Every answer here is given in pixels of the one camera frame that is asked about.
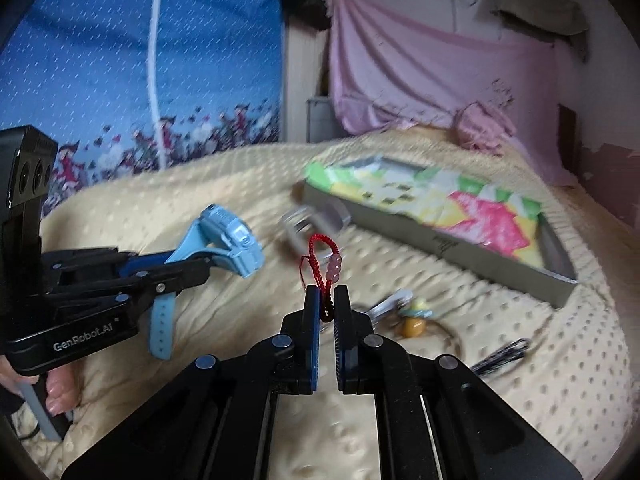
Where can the blue dotted wardrobe cover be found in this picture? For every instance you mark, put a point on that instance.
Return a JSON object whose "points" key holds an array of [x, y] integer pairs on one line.
{"points": [[90, 60]]}

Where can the light blue wrist watch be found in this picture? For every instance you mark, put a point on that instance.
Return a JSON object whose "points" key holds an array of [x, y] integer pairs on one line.
{"points": [[235, 245]]}

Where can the silver metal wrist watch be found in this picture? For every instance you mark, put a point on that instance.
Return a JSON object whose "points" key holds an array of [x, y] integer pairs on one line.
{"points": [[300, 221]]}

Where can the olive cloth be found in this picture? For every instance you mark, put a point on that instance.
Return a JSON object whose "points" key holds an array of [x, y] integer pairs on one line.
{"points": [[540, 5]]}

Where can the brown headboard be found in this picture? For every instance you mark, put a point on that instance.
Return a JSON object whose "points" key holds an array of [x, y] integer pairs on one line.
{"points": [[567, 135]]}

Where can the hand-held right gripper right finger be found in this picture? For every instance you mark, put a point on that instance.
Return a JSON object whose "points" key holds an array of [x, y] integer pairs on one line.
{"points": [[341, 345]]}

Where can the cardboard box with colourful lining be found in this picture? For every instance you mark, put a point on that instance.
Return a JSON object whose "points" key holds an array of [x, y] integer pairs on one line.
{"points": [[450, 210]]}

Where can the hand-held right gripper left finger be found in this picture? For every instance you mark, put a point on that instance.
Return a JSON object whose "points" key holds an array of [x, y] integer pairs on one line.
{"points": [[314, 340]]}

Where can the black striped hair clip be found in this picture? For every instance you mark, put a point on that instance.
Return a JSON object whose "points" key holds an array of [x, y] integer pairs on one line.
{"points": [[502, 355]]}

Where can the pink hanging sheet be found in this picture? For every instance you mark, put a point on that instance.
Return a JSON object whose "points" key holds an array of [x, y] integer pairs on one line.
{"points": [[415, 75]]}

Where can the grey drawer cabinet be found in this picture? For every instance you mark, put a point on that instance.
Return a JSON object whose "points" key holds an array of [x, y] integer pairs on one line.
{"points": [[320, 117]]}

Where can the pink towel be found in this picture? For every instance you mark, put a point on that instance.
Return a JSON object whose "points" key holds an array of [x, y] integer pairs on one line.
{"points": [[482, 125]]}

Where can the person's left hand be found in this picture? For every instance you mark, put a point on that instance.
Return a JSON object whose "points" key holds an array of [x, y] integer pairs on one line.
{"points": [[60, 390]]}

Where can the black bag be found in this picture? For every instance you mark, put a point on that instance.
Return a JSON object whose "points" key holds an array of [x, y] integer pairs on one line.
{"points": [[307, 2]]}

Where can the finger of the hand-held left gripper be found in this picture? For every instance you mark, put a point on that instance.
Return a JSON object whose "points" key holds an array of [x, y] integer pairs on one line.
{"points": [[145, 261], [170, 280]]}

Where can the silver hair clip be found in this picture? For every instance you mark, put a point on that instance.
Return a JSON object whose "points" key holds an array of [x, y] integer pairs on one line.
{"points": [[387, 306]]}

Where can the beige wardrobe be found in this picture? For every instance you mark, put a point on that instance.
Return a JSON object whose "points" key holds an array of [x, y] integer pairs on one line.
{"points": [[305, 70]]}

